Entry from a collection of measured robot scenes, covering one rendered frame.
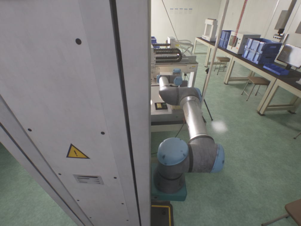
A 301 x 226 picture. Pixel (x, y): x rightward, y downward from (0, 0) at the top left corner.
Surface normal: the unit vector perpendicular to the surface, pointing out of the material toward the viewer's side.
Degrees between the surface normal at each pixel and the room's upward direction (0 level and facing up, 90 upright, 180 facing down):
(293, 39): 90
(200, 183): 0
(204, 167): 74
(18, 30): 90
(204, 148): 5
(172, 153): 7
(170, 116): 90
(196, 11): 90
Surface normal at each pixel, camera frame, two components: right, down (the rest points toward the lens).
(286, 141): 0.00, -0.81
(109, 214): -0.05, 0.59
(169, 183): -0.13, 0.32
